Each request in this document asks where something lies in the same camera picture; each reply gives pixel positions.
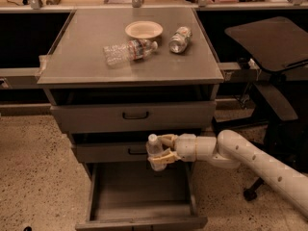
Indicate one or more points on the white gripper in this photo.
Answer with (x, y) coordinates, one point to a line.
(186, 147)

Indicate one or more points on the blue label plastic bottle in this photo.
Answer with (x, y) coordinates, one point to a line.
(154, 149)

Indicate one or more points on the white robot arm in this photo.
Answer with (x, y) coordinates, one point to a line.
(228, 150)

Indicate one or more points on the grey open bottom drawer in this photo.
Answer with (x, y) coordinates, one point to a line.
(131, 196)

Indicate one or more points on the grey drawer cabinet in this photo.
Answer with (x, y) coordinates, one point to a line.
(78, 74)

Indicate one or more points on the clear red label bottle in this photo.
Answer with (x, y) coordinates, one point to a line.
(131, 50)

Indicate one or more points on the white round bowl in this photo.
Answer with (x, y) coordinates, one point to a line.
(143, 30)

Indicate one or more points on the black office chair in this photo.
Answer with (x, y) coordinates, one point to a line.
(278, 46)

